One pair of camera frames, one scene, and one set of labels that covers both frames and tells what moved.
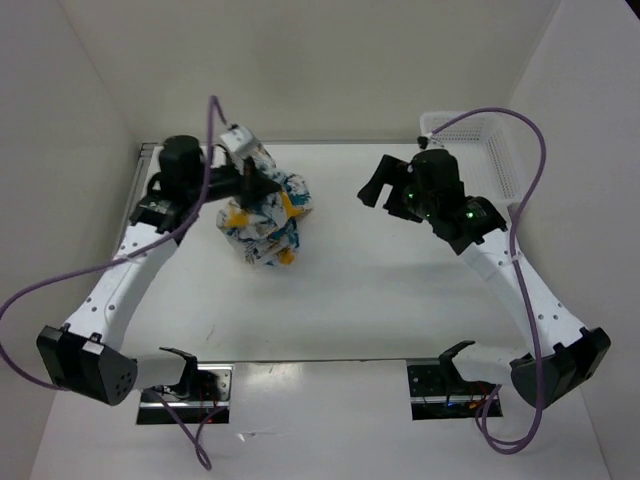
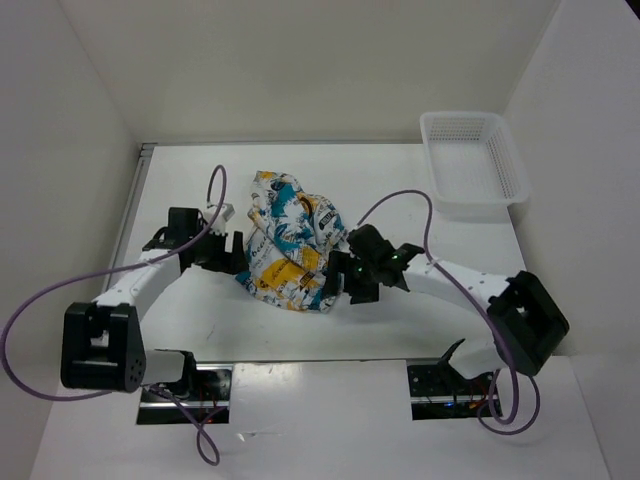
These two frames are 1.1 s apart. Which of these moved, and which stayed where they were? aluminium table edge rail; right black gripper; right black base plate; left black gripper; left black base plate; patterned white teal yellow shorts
Moved: right black gripper; patterned white teal yellow shorts; left black gripper
Stayed: left black base plate; aluminium table edge rail; right black base plate
